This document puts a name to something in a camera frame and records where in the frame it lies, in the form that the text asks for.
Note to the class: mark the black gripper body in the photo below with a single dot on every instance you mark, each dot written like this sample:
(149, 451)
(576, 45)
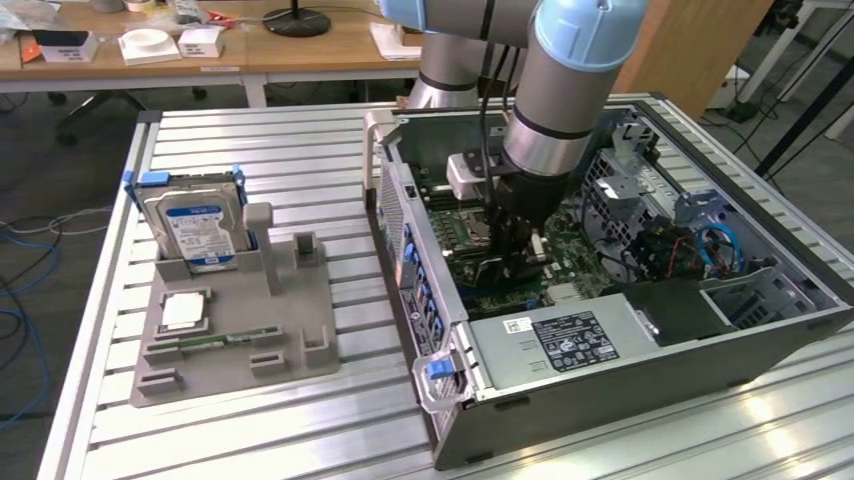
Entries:
(527, 200)

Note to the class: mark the black graphics card metal bracket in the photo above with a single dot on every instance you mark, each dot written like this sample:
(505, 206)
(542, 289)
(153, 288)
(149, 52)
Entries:
(481, 270)

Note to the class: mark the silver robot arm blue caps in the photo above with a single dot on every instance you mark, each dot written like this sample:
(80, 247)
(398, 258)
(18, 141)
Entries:
(561, 100)

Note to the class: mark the metal CPU socket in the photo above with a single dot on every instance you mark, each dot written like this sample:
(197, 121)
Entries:
(475, 225)

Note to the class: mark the green motherboard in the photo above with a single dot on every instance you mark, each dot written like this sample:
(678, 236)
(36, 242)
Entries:
(574, 250)

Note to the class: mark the black RAM slot row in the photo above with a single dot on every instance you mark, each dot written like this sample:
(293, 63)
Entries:
(467, 257)
(437, 197)

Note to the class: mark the perforated metal disk cage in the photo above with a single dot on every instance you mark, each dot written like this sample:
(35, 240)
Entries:
(628, 225)

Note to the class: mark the silver chipset heatsink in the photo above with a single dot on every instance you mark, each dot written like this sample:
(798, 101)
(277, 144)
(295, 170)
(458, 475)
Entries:
(564, 295)

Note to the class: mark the grey power supply unit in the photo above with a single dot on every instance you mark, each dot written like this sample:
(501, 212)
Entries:
(507, 360)

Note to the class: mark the white paper booklet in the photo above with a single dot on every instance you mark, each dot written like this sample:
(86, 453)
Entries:
(397, 47)

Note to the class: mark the blue case release latch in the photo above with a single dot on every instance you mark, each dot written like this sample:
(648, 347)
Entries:
(439, 369)

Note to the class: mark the black slanted stand pole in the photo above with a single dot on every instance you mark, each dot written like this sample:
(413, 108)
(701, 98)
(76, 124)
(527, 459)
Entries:
(774, 150)

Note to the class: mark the brown wooden cabinet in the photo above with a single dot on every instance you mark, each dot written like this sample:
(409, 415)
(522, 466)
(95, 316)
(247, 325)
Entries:
(701, 50)

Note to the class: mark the grey metal disk bay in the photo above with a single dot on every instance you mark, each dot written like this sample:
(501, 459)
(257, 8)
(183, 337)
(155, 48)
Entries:
(768, 300)

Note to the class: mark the open black PC case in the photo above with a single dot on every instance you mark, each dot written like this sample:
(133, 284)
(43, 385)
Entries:
(601, 410)

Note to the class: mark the grey plastic parts rack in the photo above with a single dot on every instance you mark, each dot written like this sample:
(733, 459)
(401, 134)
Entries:
(247, 310)

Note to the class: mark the black round lamp base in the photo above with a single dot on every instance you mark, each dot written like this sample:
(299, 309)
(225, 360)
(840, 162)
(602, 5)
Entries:
(297, 24)

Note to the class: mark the hard disk in blue caddy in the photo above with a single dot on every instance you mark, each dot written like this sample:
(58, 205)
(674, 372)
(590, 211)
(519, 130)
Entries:
(194, 235)

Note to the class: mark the green RAM stick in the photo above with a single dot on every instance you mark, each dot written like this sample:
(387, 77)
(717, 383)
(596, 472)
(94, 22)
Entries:
(214, 342)

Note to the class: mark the silver CPU chip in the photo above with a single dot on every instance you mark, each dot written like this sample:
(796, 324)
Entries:
(183, 310)

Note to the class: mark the small white box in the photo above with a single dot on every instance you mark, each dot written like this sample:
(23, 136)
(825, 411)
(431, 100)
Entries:
(201, 44)

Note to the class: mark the black office chair base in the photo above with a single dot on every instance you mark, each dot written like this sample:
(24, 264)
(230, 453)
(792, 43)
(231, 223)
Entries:
(100, 102)

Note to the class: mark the grey cup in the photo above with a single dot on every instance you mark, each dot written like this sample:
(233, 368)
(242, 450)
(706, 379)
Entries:
(107, 6)

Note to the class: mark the white box black lid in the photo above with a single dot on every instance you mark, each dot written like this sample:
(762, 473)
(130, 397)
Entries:
(67, 47)

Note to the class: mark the orange card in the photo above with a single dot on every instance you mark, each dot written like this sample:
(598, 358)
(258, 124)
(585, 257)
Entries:
(28, 50)

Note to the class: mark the clear plastic bag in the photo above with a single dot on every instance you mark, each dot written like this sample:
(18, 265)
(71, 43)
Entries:
(20, 15)

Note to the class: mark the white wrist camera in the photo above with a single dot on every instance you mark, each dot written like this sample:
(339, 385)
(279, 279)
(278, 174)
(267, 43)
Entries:
(467, 177)

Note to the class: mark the wooden desk white frame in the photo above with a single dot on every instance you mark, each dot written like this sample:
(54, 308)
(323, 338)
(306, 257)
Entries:
(107, 69)

